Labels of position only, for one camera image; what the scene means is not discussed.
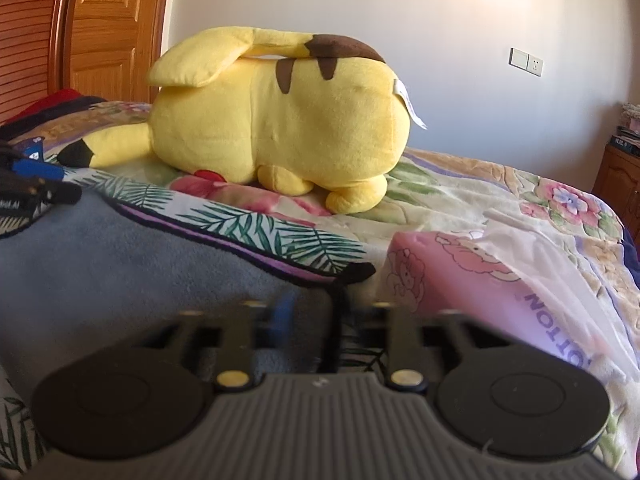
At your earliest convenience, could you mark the wooden nightstand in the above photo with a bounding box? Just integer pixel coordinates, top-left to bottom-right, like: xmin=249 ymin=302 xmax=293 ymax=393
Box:
xmin=592 ymin=142 xmax=640 ymax=247

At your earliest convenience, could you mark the dark cloth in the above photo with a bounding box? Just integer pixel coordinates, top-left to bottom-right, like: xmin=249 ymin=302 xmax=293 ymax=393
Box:
xmin=0 ymin=96 xmax=109 ymax=142

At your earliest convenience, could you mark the stack of books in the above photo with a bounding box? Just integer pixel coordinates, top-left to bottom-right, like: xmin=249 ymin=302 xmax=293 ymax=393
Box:
xmin=607 ymin=125 xmax=640 ymax=157

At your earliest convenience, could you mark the floral bedspread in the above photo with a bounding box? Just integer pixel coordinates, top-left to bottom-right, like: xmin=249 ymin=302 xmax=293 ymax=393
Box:
xmin=0 ymin=100 xmax=640 ymax=480

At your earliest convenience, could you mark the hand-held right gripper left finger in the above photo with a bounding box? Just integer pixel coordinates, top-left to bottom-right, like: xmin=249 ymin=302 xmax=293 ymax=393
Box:
xmin=134 ymin=291 xmax=303 ymax=393

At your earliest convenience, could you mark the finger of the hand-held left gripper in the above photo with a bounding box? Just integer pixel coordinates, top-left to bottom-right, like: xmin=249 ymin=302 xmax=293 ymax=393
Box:
xmin=0 ymin=172 xmax=84 ymax=207
xmin=0 ymin=136 xmax=67 ymax=183

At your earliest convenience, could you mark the grey towel with leaf print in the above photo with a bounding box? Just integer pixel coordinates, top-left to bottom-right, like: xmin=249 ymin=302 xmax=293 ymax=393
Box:
xmin=0 ymin=167 xmax=377 ymax=476

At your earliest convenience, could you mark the wooden panel door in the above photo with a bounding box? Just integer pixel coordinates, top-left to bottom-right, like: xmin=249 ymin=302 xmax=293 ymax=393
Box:
xmin=60 ymin=0 xmax=176 ymax=106

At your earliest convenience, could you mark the wooden louvered door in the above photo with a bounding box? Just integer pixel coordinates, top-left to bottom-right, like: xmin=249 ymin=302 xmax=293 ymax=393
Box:
xmin=0 ymin=0 xmax=72 ymax=126

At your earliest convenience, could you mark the yellow plush toy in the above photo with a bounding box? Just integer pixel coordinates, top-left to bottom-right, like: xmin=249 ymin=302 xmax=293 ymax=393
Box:
xmin=56 ymin=26 xmax=429 ymax=213

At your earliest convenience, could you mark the red cloth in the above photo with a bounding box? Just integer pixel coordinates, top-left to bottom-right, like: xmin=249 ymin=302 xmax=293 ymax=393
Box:
xmin=0 ymin=88 xmax=97 ymax=126

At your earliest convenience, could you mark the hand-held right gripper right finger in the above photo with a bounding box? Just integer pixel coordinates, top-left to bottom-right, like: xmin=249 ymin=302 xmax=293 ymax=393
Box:
xmin=345 ymin=301 xmax=507 ymax=394

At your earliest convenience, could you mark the pink printed cloth in plastic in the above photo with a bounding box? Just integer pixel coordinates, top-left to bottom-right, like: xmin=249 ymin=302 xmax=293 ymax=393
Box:
xmin=384 ymin=220 xmax=640 ymax=381

